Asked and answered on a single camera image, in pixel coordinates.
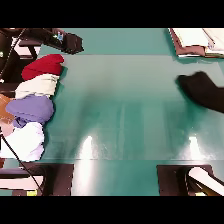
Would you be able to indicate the red garment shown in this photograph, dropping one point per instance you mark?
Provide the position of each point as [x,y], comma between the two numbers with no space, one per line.
[41,66]

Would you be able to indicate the purple garment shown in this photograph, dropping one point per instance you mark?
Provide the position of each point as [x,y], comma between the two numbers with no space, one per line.
[31,109]

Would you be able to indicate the black garment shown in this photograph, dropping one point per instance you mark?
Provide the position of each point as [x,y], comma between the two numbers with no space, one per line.
[203,90]

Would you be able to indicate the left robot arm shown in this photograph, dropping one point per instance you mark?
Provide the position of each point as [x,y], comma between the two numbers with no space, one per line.
[40,35]

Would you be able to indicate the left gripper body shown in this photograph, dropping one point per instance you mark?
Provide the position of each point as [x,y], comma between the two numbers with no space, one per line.
[73,44]

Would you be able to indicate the folded white garment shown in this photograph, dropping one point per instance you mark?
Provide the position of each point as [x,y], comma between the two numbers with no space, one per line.
[191,36]

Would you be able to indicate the folded cream garment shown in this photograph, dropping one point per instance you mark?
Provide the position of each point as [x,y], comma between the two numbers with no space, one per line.
[216,38]

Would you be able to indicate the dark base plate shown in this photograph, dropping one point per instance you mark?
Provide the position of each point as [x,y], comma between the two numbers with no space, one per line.
[170,180]
[60,180]

